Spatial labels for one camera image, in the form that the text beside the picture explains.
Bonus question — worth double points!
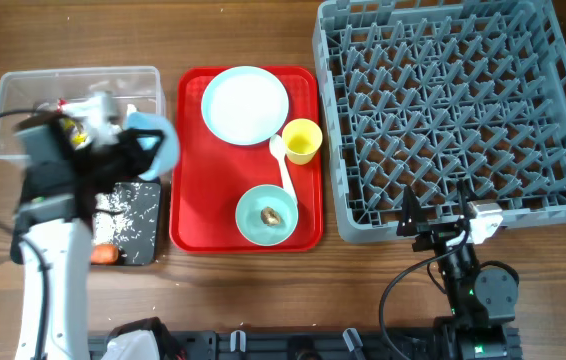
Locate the yellow plastic cup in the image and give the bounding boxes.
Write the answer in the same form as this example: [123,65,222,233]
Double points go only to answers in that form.
[282,118,323,165]

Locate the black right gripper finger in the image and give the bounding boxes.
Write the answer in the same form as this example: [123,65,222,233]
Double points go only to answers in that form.
[456,179,471,220]
[397,186,426,236]

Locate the clear plastic waste bin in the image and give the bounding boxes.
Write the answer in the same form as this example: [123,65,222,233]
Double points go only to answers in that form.
[0,66,167,166]

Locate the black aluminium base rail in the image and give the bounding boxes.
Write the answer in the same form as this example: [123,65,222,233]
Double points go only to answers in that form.
[87,317,523,360]

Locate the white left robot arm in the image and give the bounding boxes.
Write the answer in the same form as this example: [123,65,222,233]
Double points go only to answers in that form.
[15,125,177,359]

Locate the orange carrot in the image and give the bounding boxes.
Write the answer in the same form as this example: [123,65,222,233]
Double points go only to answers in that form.
[90,244,119,265]

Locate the red candy wrapper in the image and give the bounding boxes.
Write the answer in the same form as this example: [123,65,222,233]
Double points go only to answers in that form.
[57,99,68,112]

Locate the white plastic spoon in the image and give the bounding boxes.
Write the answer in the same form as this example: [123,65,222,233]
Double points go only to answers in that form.
[269,134,298,204]

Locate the light blue rice bowl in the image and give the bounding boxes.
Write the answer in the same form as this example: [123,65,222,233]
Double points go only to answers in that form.
[123,112,180,181]

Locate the white rice grains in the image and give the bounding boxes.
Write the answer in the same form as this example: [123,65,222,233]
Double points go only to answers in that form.
[92,182,162,266]

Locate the large light blue plate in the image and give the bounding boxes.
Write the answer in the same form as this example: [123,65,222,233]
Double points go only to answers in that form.
[200,66,291,146]

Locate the yellow silver foil wrapper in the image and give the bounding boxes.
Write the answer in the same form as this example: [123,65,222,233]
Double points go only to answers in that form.
[60,118,89,148]

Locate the grey plastic dishwasher rack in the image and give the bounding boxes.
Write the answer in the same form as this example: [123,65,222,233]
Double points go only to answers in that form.
[313,0,566,244]

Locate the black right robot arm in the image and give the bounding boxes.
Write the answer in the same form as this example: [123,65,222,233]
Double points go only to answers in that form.
[397,181,519,359]

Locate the brown food scrap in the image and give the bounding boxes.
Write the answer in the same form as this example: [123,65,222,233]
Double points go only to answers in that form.
[260,207,283,226]

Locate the black waste tray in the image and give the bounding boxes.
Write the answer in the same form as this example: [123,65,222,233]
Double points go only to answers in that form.
[9,169,163,267]

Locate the light green bowl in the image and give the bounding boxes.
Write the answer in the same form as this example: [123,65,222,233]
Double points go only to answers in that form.
[235,185,299,247]

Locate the white tissue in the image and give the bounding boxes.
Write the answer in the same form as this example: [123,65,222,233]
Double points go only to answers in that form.
[126,104,138,117]

